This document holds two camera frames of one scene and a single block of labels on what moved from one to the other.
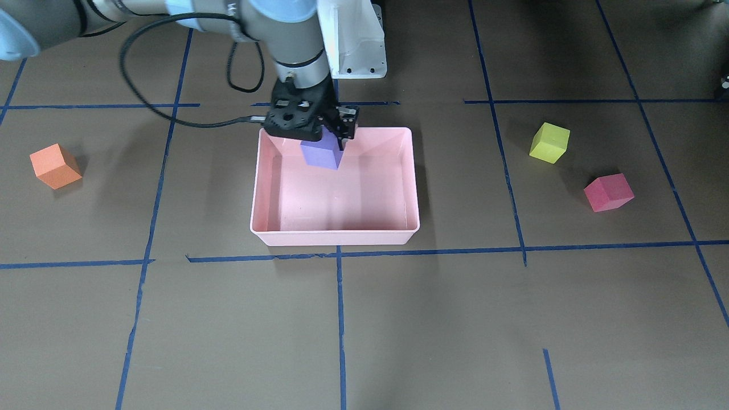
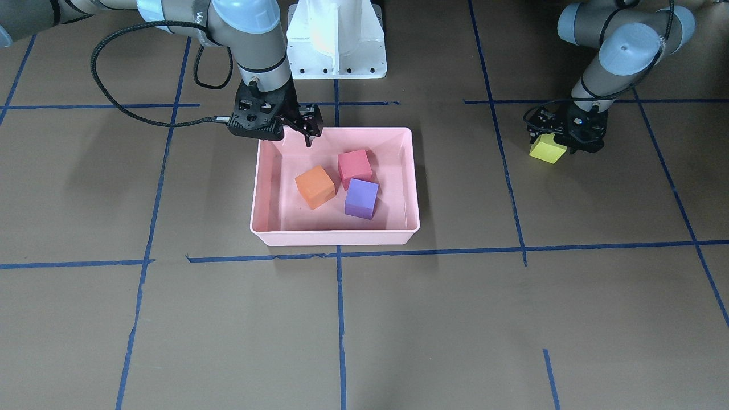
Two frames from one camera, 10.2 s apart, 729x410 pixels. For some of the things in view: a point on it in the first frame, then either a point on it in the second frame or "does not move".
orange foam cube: x=54 y=167 to x=316 y=187
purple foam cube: x=324 y=152 to x=360 y=198
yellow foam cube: x=549 y=143 does not move
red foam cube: x=608 y=192 to x=354 y=164
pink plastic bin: x=372 y=199 does not move
